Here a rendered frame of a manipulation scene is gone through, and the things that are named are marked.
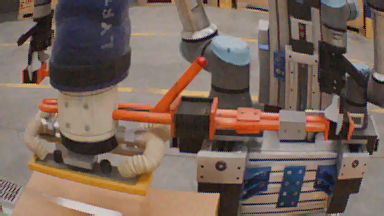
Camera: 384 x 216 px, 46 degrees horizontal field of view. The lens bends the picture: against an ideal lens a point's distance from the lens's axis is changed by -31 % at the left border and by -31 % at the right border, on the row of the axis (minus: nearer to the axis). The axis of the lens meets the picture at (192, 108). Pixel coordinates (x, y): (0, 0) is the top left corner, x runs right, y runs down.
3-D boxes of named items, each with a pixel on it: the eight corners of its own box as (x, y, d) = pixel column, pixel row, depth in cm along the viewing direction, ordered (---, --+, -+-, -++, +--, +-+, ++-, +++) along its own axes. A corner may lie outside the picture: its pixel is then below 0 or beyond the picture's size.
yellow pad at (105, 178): (28, 169, 125) (25, 153, 123) (37, 154, 135) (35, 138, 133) (146, 197, 122) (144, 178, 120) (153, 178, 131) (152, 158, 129)
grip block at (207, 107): (169, 138, 126) (169, 110, 124) (176, 119, 135) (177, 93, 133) (212, 141, 126) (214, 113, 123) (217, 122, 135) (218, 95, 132)
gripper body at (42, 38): (46, 52, 152) (48, 16, 148) (27, 54, 153) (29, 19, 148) (53, 45, 159) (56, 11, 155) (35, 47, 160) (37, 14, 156)
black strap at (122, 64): (37, 85, 119) (37, 69, 118) (64, 56, 141) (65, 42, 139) (117, 87, 117) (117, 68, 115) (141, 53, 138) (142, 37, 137)
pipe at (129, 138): (28, 154, 126) (25, 135, 124) (51, 119, 149) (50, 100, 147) (146, 180, 122) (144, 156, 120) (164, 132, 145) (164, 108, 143)
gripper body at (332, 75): (317, 84, 127) (317, 36, 123) (343, 88, 126) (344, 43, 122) (319, 95, 120) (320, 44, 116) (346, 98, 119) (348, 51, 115)
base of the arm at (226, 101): (207, 103, 196) (207, 72, 192) (255, 106, 194) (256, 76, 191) (200, 122, 182) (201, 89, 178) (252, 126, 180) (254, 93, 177)
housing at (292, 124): (277, 140, 125) (279, 121, 124) (277, 128, 132) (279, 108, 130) (304, 141, 125) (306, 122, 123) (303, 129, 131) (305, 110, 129)
